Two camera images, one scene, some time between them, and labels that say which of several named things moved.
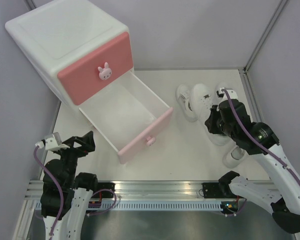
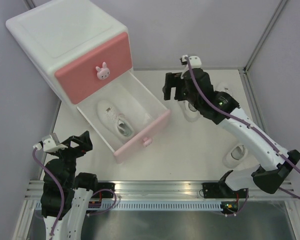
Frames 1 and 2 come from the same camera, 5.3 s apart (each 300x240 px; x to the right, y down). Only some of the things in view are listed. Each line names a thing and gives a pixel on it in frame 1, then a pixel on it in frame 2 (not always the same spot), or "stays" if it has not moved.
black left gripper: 86,141 stays
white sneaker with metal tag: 183,95 stays
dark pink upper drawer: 81,79 stays
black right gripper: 210,122 → 172,80
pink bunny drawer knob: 105,73 stays
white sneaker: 202,98 → 115,118
